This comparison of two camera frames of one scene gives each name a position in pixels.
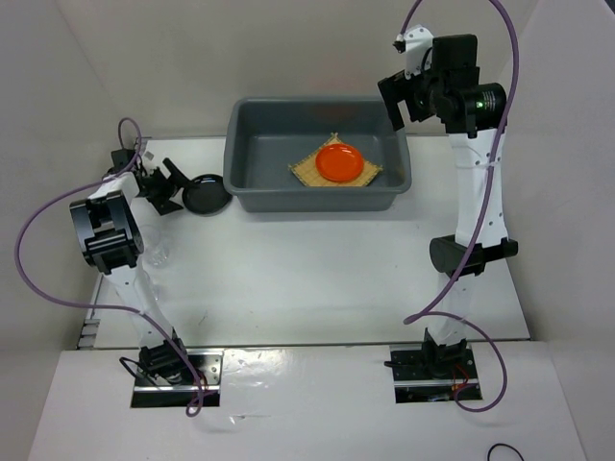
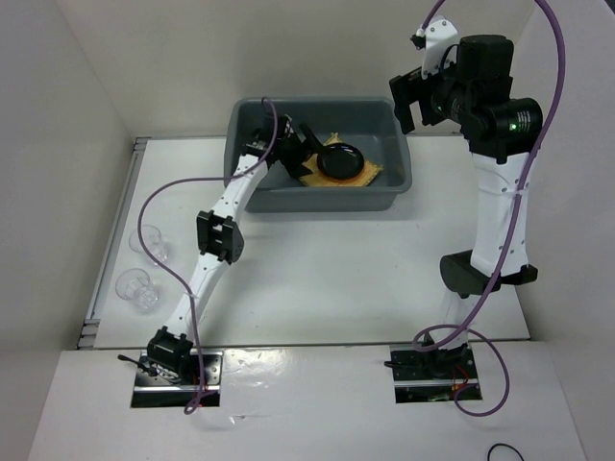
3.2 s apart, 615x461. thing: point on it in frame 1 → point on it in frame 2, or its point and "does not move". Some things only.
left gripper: x=171 y=186 → x=294 y=166
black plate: x=206 y=194 → x=340 y=160
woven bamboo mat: x=306 y=169 does not move
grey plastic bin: x=266 y=134 does not move
